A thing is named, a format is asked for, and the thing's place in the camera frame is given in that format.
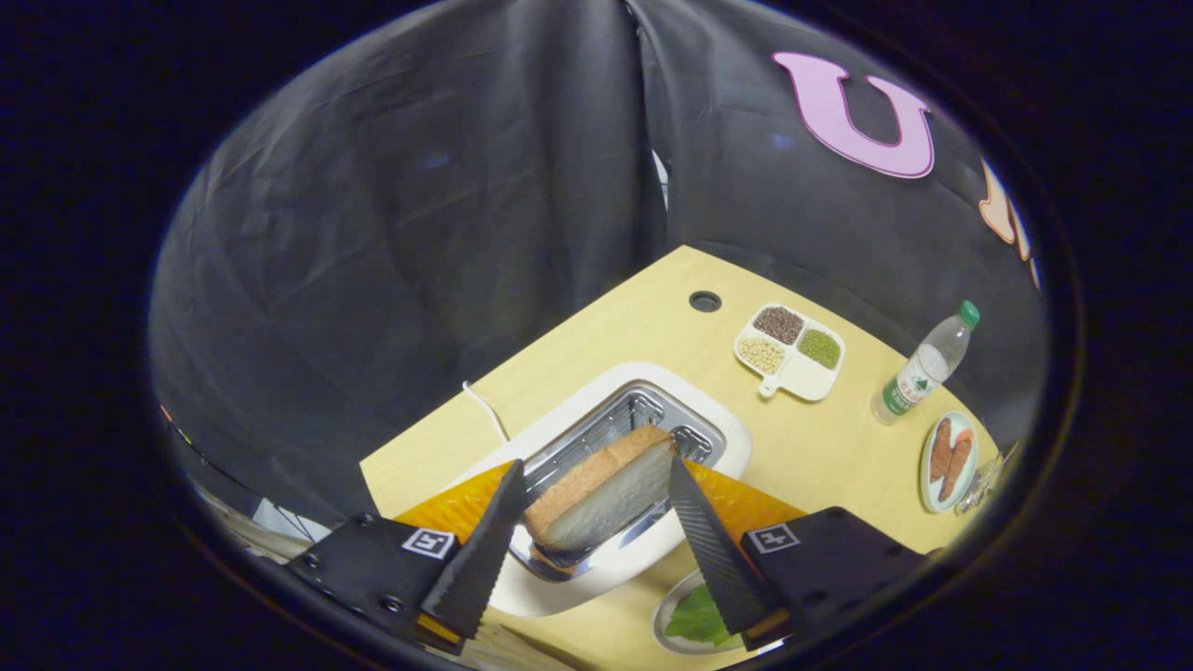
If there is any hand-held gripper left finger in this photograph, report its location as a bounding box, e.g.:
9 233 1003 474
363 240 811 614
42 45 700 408
284 459 529 653

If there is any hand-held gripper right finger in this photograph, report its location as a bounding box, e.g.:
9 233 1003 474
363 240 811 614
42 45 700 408
667 455 933 651

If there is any green lettuce leaf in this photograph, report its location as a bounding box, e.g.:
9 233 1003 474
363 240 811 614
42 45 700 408
665 582 744 649

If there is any plain bread slice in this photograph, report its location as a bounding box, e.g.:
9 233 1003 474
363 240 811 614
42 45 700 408
522 424 678 553

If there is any large beige round plate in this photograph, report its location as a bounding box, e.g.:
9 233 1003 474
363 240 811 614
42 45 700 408
652 568 747 656

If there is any cream white toaster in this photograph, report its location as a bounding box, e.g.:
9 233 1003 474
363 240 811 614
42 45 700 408
463 362 752 619

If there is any white divided bean dish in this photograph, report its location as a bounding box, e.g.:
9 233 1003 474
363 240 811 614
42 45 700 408
734 303 846 403

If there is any pale green round plate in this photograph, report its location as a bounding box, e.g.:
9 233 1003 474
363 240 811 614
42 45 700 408
920 411 979 514

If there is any brown meat piece reddish edge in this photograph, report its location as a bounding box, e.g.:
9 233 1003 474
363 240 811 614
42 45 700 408
939 429 974 504

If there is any clear plastic water bottle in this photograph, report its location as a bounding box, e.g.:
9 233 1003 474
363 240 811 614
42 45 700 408
871 299 981 427

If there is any black backdrop cloth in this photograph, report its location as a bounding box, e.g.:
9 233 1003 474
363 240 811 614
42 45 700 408
149 0 1049 532

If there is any white toaster cord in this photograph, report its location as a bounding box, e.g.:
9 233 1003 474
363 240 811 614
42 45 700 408
462 380 510 445

